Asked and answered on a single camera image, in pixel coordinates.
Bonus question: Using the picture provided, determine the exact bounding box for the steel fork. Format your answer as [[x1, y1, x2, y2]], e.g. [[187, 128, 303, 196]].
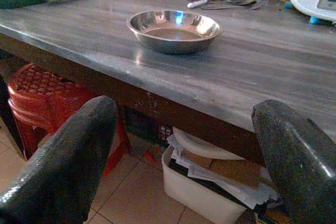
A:
[[249, 0, 275, 9]]

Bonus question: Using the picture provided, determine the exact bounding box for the white paper stack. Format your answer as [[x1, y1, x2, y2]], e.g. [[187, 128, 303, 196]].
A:
[[166, 134, 279, 210]]

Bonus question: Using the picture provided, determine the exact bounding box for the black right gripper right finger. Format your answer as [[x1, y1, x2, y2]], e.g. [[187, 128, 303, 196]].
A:
[[251, 99, 336, 224]]

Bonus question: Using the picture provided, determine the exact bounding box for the flat steel utensil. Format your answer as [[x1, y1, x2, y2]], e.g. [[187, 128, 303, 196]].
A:
[[201, 1, 255, 11]]

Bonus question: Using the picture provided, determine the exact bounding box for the brown cardboard piece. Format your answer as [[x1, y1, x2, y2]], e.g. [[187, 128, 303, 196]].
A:
[[181, 149, 266, 190]]

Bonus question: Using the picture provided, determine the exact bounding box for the white plastic tub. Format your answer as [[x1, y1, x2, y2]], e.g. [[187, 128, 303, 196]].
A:
[[161, 144, 249, 224]]

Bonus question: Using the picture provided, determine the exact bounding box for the dark box with label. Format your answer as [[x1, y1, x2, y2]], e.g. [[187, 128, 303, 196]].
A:
[[123, 104, 174, 147]]

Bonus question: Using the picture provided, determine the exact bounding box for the red plastic stool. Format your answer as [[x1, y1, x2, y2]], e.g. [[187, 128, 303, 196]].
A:
[[7, 62, 132, 177]]

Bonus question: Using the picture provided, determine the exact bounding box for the shallow steel bowl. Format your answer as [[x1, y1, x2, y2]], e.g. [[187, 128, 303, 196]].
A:
[[126, 9, 224, 55]]

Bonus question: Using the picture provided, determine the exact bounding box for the white marker pen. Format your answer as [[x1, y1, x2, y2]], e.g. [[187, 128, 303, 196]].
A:
[[186, 0, 209, 9]]

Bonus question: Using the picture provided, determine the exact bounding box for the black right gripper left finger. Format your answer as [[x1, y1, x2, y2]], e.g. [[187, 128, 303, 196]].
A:
[[0, 95, 118, 224]]

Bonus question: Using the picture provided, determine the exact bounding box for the dark wooden table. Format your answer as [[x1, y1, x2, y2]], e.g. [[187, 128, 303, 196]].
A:
[[0, 0, 336, 168]]

